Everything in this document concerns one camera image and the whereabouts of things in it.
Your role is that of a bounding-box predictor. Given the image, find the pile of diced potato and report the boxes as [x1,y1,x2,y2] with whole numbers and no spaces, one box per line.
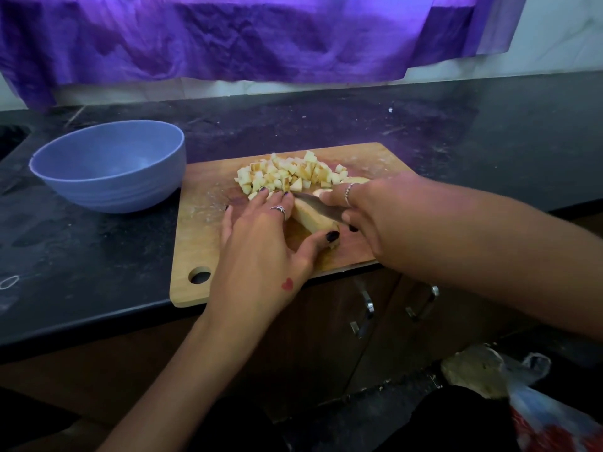
[234,150,350,196]

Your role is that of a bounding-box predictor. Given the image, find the rounded potato end piece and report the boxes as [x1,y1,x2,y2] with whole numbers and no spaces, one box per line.
[292,195,343,239]

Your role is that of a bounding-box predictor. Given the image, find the dark sink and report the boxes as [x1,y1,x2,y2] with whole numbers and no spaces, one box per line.
[0,124,31,164]

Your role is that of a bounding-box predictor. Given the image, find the purple cloth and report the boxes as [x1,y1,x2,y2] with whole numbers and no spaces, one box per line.
[0,0,531,111]

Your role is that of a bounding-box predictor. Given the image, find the blue bowl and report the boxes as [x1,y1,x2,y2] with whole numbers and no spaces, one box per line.
[28,119,188,215]

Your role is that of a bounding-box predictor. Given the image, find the person's left forearm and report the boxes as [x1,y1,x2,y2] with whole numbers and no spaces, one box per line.
[99,310,265,452]

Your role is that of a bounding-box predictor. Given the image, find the wooden cutting board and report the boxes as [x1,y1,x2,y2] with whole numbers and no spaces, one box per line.
[170,142,416,308]

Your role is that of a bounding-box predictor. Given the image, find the person's dark trousers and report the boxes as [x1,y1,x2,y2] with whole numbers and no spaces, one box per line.
[183,383,524,452]

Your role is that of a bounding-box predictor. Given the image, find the person's right hand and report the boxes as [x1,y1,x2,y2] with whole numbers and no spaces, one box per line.
[315,174,439,269]

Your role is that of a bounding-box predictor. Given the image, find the black handled knife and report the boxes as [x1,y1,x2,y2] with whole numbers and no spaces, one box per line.
[296,193,352,225]

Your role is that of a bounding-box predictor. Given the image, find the person's left hand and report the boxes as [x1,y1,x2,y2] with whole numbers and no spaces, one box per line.
[207,188,341,326]

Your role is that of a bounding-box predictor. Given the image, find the metal cabinet handle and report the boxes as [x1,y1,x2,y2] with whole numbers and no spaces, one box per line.
[404,284,442,322]
[349,282,377,340]

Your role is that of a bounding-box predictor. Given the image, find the red and white plastic bag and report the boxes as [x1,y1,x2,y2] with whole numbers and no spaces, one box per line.
[494,351,603,452]

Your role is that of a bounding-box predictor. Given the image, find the person's right forearm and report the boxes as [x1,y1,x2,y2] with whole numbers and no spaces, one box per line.
[428,183,603,340]

